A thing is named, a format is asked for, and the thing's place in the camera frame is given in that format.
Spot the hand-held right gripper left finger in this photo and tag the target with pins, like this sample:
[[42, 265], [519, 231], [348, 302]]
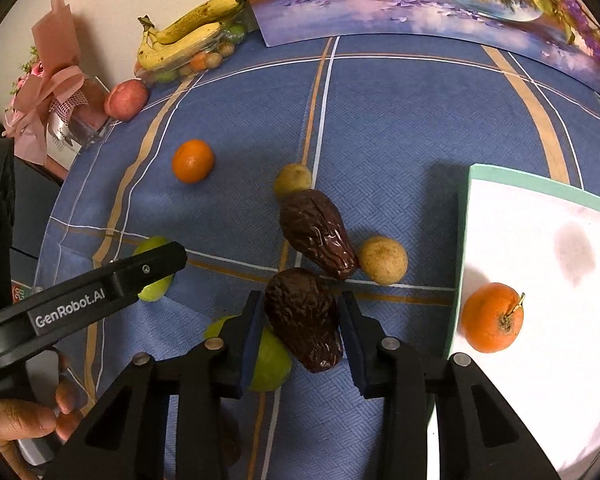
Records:
[[252, 345]]

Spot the blue plaid tablecloth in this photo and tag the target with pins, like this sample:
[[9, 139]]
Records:
[[390, 120]]

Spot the flower painting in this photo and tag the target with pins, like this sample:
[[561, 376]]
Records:
[[355, 10]]

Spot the small orange tangerine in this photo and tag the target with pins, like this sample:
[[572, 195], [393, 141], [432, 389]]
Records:
[[193, 160]]

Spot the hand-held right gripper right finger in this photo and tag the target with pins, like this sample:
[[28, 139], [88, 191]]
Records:
[[352, 350]]

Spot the white tray with green rim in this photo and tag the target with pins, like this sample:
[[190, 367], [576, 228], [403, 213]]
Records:
[[530, 240]]

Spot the small tan longan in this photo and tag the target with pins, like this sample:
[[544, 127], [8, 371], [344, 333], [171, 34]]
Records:
[[382, 260], [292, 180]]

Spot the pink wrapped bouquet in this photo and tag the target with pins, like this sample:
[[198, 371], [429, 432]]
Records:
[[55, 80]]

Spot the red apple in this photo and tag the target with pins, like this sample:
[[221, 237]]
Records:
[[125, 100]]

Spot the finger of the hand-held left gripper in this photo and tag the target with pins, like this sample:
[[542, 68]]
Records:
[[155, 267]]

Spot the green lime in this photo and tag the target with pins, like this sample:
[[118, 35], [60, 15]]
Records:
[[272, 365], [155, 290]]

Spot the white gift box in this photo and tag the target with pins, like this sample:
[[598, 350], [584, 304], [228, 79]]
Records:
[[80, 130]]

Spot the orange tangerine with stem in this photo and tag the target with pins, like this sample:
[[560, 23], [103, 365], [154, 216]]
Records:
[[490, 320]]

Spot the person's left hand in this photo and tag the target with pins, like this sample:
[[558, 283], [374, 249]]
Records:
[[20, 420]]

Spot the dark brown wrinkled date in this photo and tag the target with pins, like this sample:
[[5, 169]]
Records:
[[305, 320], [317, 232]]

